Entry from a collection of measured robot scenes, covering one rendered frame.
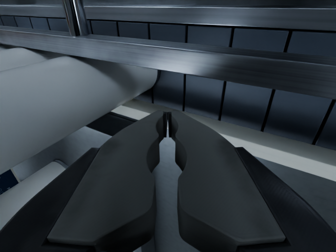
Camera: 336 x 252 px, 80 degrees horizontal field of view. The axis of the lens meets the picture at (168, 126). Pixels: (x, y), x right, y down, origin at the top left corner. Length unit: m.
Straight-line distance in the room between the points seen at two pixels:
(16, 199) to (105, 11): 0.36
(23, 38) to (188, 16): 0.13
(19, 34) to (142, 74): 0.10
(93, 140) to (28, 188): 0.18
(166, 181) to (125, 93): 0.24
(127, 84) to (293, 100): 0.13
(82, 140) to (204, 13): 0.28
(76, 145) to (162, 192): 0.18
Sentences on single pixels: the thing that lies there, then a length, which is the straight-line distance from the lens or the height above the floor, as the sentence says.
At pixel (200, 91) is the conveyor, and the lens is 0.19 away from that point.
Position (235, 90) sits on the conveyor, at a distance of 0.18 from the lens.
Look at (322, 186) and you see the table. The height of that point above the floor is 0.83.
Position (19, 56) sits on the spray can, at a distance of 0.20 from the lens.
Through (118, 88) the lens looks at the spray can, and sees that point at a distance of 0.16.
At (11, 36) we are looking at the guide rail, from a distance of 0.21.
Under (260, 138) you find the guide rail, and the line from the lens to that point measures 0.17.
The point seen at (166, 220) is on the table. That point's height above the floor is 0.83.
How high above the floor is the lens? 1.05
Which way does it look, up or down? 47 degrees down
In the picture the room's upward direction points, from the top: 133 degrees counter-clockwise
